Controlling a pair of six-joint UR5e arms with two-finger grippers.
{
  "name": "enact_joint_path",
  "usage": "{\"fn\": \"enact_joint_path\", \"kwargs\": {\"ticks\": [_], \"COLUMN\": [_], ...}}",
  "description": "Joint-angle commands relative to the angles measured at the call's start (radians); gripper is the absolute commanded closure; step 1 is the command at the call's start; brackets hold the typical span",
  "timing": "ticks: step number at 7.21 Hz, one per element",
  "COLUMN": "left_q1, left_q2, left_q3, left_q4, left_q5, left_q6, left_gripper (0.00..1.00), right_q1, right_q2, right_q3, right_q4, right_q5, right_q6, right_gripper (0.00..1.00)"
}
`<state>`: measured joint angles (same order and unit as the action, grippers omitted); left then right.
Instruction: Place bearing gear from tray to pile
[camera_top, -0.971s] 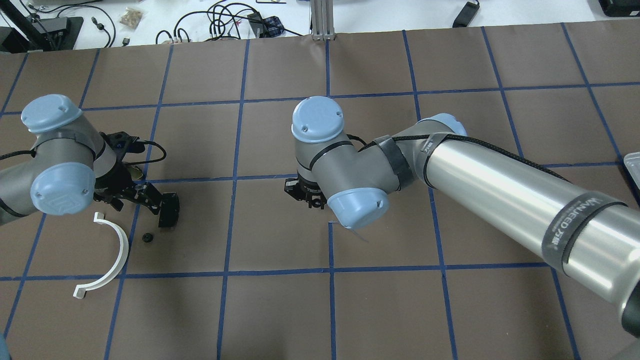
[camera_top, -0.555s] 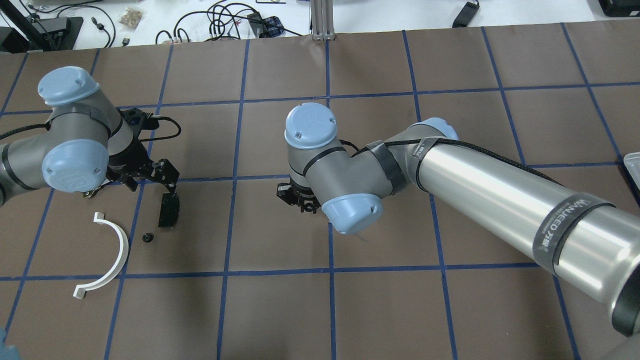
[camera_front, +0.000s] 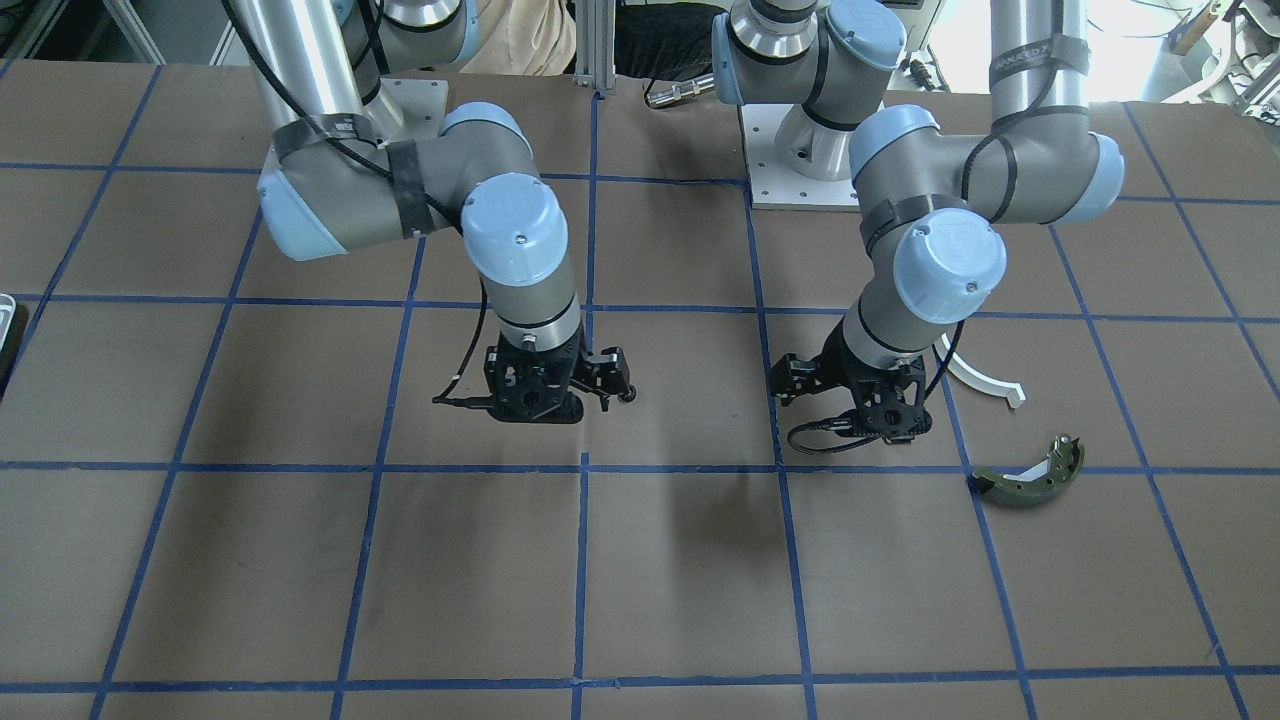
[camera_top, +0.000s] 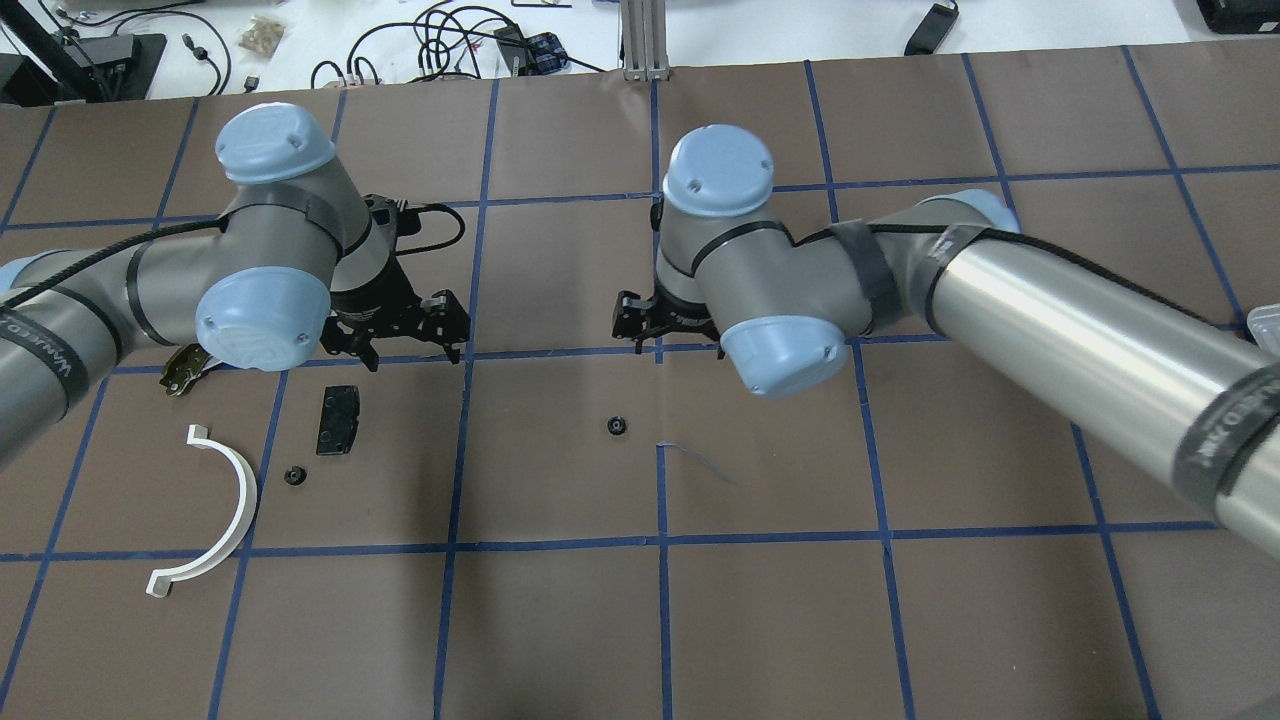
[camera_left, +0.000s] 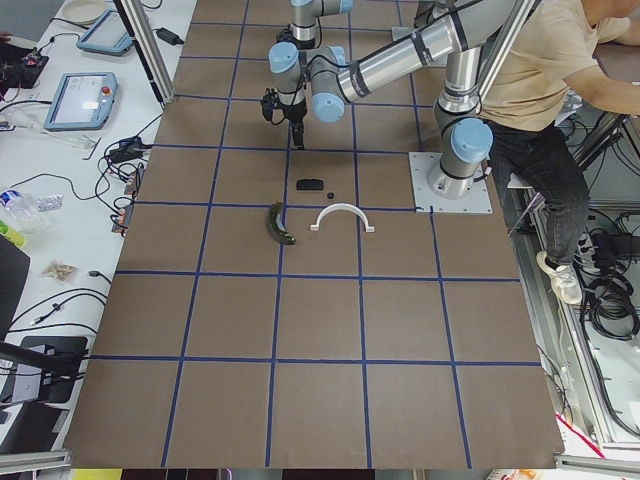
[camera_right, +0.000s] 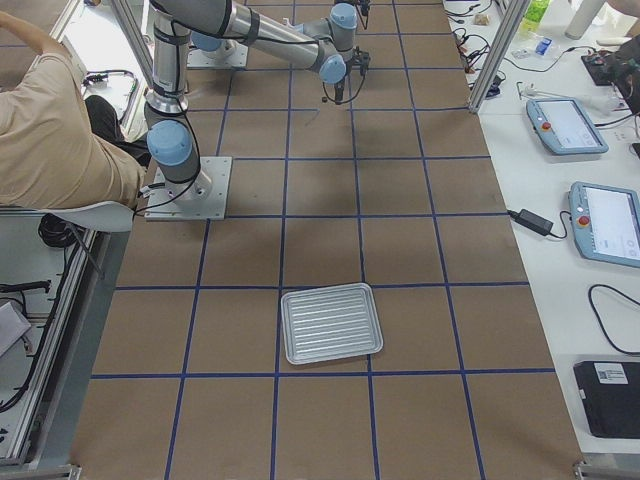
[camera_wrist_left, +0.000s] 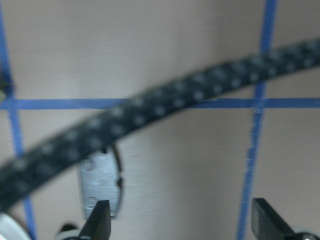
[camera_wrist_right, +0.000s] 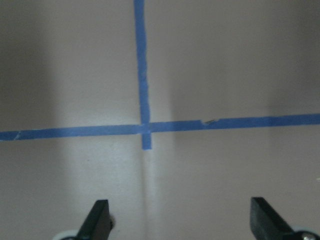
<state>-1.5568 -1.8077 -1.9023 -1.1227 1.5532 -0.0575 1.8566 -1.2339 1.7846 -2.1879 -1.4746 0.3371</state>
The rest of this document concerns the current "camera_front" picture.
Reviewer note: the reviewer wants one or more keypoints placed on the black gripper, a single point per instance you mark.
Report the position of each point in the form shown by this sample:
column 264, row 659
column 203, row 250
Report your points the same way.
column 832, row 372

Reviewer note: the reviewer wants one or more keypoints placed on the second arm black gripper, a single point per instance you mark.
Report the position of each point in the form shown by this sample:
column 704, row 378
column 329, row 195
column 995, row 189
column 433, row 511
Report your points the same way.
column 604, row 371

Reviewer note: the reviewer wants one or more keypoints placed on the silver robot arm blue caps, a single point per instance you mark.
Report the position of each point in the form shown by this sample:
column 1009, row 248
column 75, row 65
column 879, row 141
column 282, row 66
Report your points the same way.
column 929, row 202

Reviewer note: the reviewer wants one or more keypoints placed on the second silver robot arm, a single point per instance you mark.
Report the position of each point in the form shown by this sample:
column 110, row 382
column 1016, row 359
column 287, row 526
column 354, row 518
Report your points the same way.
column 350, row 168

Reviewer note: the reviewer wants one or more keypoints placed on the green brake shoe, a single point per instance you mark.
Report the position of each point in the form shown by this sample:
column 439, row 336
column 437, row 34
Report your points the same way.
column 1042, row 483

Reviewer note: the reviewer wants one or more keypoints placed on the person in beige shirt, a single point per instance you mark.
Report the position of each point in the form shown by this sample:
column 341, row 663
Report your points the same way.
column 524, row 38

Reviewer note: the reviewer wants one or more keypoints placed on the brown paper mat blue grid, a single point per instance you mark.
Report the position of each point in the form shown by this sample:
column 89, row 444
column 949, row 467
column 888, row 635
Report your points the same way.
column 227, row 493

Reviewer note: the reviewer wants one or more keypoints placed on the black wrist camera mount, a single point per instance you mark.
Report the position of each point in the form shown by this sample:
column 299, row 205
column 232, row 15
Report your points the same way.
column 898, row 415

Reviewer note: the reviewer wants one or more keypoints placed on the white curved plastic bracket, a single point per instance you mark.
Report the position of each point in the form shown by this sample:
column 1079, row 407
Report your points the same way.
column 964, row 372

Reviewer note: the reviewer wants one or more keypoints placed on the aluminium frame post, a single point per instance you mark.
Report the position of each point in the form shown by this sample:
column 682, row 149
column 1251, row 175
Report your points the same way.
column 594, row 58

